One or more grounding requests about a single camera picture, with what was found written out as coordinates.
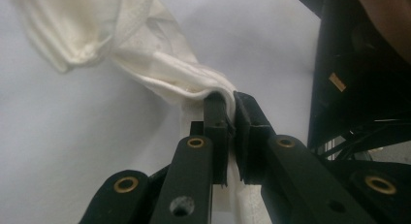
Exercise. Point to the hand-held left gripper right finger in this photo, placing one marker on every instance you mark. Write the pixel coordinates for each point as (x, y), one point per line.
(252, 146)

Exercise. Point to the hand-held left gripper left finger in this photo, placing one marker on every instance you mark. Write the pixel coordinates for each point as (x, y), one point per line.
(216, 136)

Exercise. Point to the white baby romper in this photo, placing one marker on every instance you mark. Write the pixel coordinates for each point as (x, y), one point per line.
(155, 56)

